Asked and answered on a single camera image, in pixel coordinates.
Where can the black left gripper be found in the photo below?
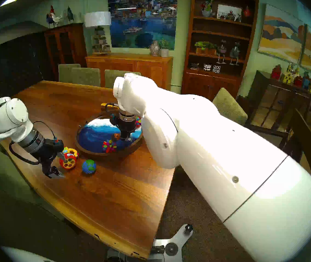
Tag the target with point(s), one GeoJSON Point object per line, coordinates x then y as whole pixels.
{"type": "Point", "coordinates": [50, 152]}

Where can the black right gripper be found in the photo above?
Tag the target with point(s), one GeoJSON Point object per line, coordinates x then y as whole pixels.
{"type": "Point", "coordinates": [126, 127]}

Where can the purple suit toy figure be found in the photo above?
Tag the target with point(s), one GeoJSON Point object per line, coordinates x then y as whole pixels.
{"type": "Point", "coordinates": [115, 136]}

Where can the red yellow toy flashlight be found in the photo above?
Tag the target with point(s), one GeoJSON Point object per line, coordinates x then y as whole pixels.
{"type": "Point", "coordinates": [68, 160]}

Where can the blue green globe ball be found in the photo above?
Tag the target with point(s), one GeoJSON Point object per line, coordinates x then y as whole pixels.
{"type": "Point", "coordinates": [89, 166]}

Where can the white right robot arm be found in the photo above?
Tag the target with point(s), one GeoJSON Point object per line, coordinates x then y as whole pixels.
{"type": "Point", "coordinates": [226, 155]}

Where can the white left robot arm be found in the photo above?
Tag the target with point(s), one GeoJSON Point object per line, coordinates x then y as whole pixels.
{"type": "Point", "coordinates": [8, 119]}

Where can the round wooden blue resin tray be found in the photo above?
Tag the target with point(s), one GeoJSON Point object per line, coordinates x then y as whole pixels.
{"type": "Point", "coordinates": [95, 136]}

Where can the multicolour spiky ball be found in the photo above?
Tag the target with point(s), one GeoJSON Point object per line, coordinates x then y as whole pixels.
{"type": "Point", "coordinates": [109, 146]}
{"type": "Point", "coordinates": [138, 122]}

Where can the small wooden block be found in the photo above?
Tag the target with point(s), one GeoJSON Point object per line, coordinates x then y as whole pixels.
{"type": "Point", "coordinates": [105, 106]}

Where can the wooden sideboard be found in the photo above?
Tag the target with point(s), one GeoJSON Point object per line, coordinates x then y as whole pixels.
{"type": "Point", "coordinates": [128, 65]}

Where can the patterned ceramic vase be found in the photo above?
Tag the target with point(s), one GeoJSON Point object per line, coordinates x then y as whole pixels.
{"type": "Point", "coordinates": [155, 49]}

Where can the plant in white pot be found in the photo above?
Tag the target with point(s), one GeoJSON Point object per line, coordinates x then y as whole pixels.
{"type": "Point", "coordinates": [164, 51]}

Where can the tiered plant stand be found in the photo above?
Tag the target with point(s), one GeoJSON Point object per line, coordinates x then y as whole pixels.
{"type": "Point", "coordinates": [101, 43]}

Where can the small stack of books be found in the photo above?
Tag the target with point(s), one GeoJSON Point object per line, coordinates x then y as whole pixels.
{"type": "Point", "coordinates": [194, 66]}

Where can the tall wooden bookshelf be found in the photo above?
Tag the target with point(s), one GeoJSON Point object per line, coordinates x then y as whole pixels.
{"type": "Point", "coordinates": [212, 84]}

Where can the black white striped cup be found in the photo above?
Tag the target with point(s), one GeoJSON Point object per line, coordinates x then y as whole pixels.
{"type": "Point", "coordinates": [207, 67]}

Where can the glass door wooden cabinet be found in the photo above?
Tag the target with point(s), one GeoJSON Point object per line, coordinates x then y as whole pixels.
{"type": "Point", "coordinates": [62, 48]}

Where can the black white circle cup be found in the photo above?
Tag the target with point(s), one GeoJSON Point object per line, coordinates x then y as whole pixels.
{"type": "Point", "coordinates": [216, 69]}

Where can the dark window shutters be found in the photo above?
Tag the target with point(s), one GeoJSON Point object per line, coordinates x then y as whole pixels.
{"type": "Point", "coordinates": [11, 62]}

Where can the harbour town painting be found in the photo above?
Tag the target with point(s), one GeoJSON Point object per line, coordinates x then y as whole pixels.
{"type": "Point", "coordinates": [144, 21]}

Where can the succulent planter box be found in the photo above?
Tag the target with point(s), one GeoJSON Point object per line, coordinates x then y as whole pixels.
{"type": "Point", "coordinates": [205, 49]}

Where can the white lamp shade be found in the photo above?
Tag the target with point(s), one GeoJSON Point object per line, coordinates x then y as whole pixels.
{"type": "Point", "coordinates": [97, 19]}

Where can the standing frog figurine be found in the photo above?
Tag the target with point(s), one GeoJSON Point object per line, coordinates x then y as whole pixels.
{"type": "Point", "coordinates": [234, 52]}
{"type": "Point", "coordinates": [222, 50]}

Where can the black bird figurine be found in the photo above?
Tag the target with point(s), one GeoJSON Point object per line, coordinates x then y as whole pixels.
{"type": "Point", "coordinates": [70, 14]}

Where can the white rooster figurine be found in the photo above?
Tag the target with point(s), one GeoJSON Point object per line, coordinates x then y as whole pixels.
{"type": "Point", "coordinates": [56, 17]}

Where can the dark blue bird figurine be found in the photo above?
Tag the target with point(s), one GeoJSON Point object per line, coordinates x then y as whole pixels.
{"type": "Point", "coordinates": [49, 21]}

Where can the dark wooden console table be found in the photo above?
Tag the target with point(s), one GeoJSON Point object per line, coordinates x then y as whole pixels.
{"type": "Point", "coordinates": [270, 106]}

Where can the colourful frog figure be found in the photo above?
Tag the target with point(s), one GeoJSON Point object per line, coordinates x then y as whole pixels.
{"type": "Point", "coordinates": [207, 7]}

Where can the framed text sign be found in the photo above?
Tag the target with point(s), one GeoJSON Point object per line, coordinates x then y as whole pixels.
{"type": "Point", "coordinates": [229, 12]}

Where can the ceiling light panel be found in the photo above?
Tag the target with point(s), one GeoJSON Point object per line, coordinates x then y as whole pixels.
{"type": "Point", "coordinates": [9, 1]}

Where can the yellow church house figurine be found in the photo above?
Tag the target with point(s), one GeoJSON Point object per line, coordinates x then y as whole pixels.
{"type": "Point", "coordinates": [288, 76]}

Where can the red round ornament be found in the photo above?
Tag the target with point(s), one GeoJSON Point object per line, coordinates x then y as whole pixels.
{"type": "Point", "coordinates": [246, 12]}

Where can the small red house figurine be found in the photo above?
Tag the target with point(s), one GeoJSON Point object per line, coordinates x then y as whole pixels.
{"type": "Point", "coordinates": [298, 81]}

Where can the large landscape painting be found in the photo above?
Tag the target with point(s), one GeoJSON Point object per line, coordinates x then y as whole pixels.
{"type": "Point", "coordinates": [281, 35]}

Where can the blue house figurine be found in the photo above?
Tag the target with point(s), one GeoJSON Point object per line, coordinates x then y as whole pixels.
{"type": "Point", "coordinates": [307, 81]}

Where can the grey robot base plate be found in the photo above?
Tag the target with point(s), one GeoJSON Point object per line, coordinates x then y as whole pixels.
{"type": "Point", "coordinates": [171, 245]}

